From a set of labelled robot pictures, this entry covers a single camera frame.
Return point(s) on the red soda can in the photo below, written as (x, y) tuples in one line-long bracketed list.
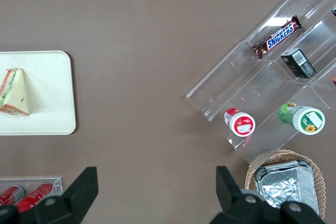
[(9, 196), (34, 197)]

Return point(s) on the brown cookie box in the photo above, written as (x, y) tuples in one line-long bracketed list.
[(334, 80)]

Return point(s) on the cream plastic tray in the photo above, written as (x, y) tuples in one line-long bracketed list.
[(50, 93)]

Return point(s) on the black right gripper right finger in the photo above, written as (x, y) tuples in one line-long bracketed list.
[(228, 197)]

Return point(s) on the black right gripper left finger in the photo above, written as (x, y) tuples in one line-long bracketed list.
[(78, 195)]

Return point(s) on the light wicker basket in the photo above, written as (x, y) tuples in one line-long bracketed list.
[(319, 176)]

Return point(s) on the Snickers chocolate bar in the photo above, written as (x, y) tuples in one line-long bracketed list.
[(279, 36)]

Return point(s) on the small black box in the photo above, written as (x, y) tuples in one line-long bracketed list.
[(298, 62)]

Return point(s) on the clear acrylic bottle rack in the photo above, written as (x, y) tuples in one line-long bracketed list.
[(58, 182)]

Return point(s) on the triangle sandwich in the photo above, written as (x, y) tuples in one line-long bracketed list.
[(17, 93)]

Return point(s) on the clear acrylic step rack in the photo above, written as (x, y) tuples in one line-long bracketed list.
[(262, 87)]

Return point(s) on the dark snack packet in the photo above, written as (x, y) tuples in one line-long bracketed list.
[(334, 11)]

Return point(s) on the green yogurt cup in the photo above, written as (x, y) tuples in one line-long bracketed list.
[(307, 119)]

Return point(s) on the silver foil container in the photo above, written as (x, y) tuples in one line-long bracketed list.
[(286, 184)]

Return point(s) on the red yogurt cup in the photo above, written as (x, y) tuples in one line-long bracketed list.
[(240, 123)]

